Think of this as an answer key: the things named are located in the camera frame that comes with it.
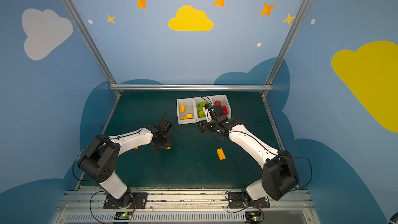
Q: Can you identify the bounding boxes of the aluminium right corner post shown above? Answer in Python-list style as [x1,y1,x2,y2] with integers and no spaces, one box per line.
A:
[261,0,313,100]

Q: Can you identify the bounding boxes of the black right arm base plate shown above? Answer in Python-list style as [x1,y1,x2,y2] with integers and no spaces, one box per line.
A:
[224,191,270,209]

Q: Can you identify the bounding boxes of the aluminium left corner post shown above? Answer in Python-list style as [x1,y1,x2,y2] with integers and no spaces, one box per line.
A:
[61,0,117,86]

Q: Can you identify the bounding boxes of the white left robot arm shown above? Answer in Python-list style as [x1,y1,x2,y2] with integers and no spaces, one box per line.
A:
[77,118,172,209]

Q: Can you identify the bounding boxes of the white middle bin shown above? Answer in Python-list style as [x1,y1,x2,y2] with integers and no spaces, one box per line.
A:
[193,96,213,122]

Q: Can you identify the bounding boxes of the aluminium front rail base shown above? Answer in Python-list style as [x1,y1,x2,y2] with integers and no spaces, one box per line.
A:
[51,187,320,224]

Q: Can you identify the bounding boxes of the aluminium back rail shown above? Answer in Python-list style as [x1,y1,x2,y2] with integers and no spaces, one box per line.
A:
[110,84,273,91]

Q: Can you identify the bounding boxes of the left controller board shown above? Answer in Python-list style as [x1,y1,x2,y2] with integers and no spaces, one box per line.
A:
[114,212,134,221]

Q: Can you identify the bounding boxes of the right controller board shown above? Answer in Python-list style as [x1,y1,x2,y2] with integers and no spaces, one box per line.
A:
[245,211,264,224]

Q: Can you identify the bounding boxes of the aluminium corner post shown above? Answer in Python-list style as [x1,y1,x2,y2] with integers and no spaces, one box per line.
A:
[61,0,117,86]
[261,0,313,100]

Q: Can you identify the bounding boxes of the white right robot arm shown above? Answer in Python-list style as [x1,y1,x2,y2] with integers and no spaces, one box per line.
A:
[200,103,299,202]

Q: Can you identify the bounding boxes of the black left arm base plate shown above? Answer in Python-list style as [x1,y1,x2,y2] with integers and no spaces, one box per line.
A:
[103,191,148,209]

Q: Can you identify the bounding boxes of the controller board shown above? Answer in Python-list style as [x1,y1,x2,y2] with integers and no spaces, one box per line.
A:
[114,212,134,221]
[245,211,264,224]

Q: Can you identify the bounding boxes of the white left bin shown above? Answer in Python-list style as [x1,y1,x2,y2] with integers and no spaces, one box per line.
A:
[176,98,196,125]

